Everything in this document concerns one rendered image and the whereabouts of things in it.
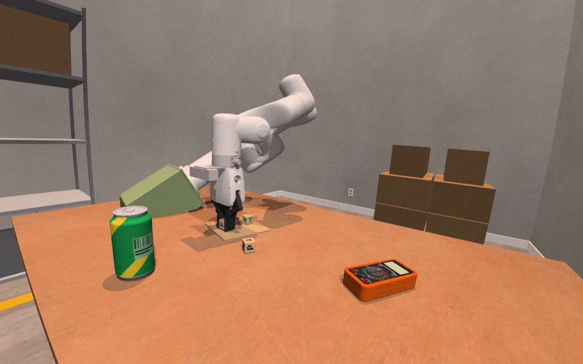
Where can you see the green drink can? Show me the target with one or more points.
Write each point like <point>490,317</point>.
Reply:
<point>132,242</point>

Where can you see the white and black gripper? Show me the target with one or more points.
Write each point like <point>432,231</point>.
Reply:
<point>228,190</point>

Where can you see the tan square mat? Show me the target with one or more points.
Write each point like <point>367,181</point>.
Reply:
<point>245,230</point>

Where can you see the orange digital multimeter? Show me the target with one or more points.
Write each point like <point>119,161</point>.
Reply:
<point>379,279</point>

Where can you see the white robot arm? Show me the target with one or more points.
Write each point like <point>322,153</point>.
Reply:
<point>234,136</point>

